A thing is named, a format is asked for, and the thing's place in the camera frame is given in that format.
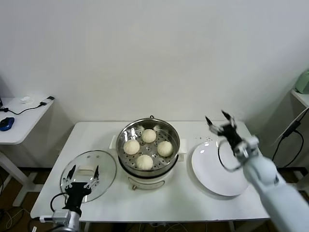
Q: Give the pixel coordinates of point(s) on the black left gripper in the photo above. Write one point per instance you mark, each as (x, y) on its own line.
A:
(77, 192)

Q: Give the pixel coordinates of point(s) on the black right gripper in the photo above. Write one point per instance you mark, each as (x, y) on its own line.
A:
(230, 134)

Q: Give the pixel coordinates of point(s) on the round glass pot lid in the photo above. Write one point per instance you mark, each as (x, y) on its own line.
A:
(106, 169)

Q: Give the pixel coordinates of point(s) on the white steamed baozi bun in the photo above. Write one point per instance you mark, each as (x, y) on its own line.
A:
(148, 135)
(144, 162)
(131, 147)
(165, 148)

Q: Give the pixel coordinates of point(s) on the blue computer mouse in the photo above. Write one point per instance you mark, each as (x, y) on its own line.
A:
(6, 123)

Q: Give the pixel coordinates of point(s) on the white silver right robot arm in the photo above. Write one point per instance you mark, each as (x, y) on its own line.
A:
(277, 193)

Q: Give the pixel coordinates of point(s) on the stainless steel perforated steamer pot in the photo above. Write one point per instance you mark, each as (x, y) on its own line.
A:
(128, 130)

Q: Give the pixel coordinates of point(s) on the round white plate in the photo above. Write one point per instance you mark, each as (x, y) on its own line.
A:
(205, 169)

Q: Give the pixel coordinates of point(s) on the cream electric cooker base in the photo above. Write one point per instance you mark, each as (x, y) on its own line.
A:
(147, 182)

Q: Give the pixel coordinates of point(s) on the white side desk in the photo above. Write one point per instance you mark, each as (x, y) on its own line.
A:
(24, 125)

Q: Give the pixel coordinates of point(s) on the white shelf table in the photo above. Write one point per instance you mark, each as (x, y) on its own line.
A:
(301, 97)

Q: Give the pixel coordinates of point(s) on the mint green appliance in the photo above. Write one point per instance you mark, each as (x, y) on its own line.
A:
(303, 83)

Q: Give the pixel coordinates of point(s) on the small white case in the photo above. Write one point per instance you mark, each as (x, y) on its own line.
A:
(25, 99)

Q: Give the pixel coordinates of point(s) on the dark monitor edge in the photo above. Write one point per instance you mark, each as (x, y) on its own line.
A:
(1, 96)

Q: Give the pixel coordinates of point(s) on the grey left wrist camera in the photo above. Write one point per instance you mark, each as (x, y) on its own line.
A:
(60, 216)

